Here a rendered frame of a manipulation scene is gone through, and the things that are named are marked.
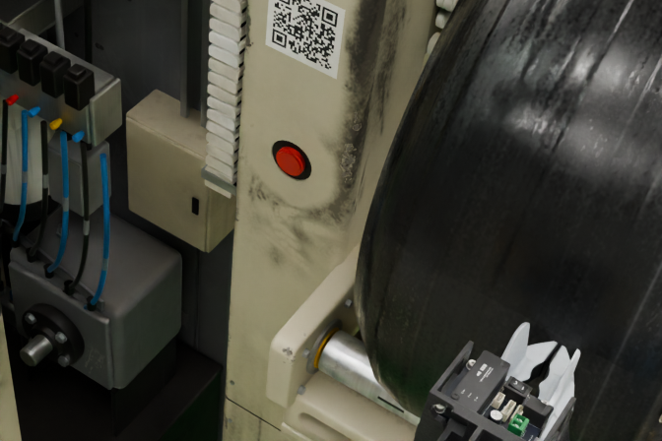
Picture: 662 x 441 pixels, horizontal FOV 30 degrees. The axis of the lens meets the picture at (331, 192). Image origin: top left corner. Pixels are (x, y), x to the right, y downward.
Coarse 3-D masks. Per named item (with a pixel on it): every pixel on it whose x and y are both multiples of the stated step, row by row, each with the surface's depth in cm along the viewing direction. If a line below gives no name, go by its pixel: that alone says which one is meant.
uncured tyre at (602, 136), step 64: (512, 0) 82; (576, 0) 81; (640, 0) 80; (448, 64) 85; (512, 64) 81; (576, 64) 80; (640, 64) 79; (448, 128) 83; (512, 128) 81; (576, 128) 79; (640, 128) 78; (384, 192) 89; (448, 192) 83; (512, 192) 81; (576, 192) 80; (640, 192) 78; (384, 256) 89; (448, 256) 84; (512, 256) 82; (576, 256) 80; (640, 256) 78; (384, 320) 91; (448, 320) 87; (512, 320) 84; (576, 320) 81; (640, 320) 79; (384, 384) 100; (576, 384) 83; (640, 384) 81
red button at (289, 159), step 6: (282, 150) 116; (288, 150) 116; (294, 150) 116; (276, 156) 117; (282, 156) 117; (288, 156) 116; (294, 156) 116; (300, 156) 116; (282, 162) 117; (288, 162) 117; (294, 162) 116; (300, 162) 116; (282, 168) 118; (288, 168) 117; (294, 168) 117; (300, 168) 116; (294, 174) 117
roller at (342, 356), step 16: (336, 336) 120; (352, 336) 121; (320, 352) 120; (336, 352) 119; (352, 352) 119; (320, 368) 121; (336, 368) 119; (352, 368) 119; (368, 368) 118; (352, 384) 119; (368, 384) 118; (384, 400) 118; (400, 416) 118; (416, 416) 117
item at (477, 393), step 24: (456, 360) 71; (480, 360) 72; (504, 360) 72; (456, 384) 72; (480, 384) 71; (504, 384) 72; (432, 408) 70; (456, 408) 69; (480, 408) 69; (504, 408) 71; (528, 408) 70; (552, 408) 71; (432, 432) 71; (456, 432) 69; (480, 432) 68; (504, 432) 68; (528, 432) 70; (552, 432) 68
